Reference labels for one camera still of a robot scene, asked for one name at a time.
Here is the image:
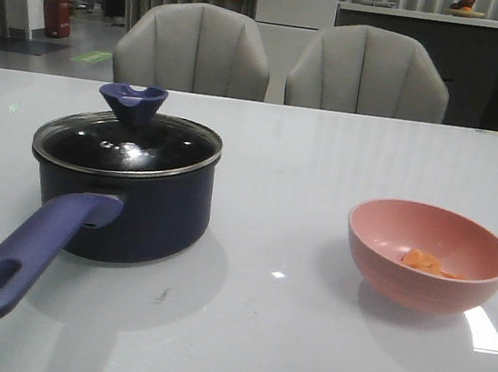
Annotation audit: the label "dark counter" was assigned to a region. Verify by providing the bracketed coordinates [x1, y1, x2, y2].
[335, 2, 498, 130]

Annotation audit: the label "left grey chair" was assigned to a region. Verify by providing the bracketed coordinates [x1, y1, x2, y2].
[112, 3, 270, 101]

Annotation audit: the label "orange ham slices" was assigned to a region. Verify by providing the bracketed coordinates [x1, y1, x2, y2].
[401, 248, 465, 280]

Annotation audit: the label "dark blue saucepan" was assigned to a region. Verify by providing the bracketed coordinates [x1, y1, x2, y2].
[0, 147, 219, 318]

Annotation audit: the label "red bin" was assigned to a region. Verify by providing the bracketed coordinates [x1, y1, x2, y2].
[43, 0, 71, 38]

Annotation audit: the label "pink bowl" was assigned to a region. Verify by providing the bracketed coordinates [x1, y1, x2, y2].
[348, 198, 498, 315]

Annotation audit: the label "right grey chair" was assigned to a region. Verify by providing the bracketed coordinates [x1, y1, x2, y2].
[283, 25, 449, 124]

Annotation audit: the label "grey chair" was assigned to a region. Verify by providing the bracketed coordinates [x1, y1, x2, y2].
[112, 3, 270, 101]
[283, 25, 449, 124]

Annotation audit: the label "glass lid blue knob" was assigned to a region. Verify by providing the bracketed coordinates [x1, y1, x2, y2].
[32, 82, 223, 178]

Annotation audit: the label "white cabinet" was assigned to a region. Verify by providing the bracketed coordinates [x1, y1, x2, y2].
[252, 0, 340, 34]

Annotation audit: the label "fruit plate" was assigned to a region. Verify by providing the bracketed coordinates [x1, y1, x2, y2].
[448, 0, 484, 18]

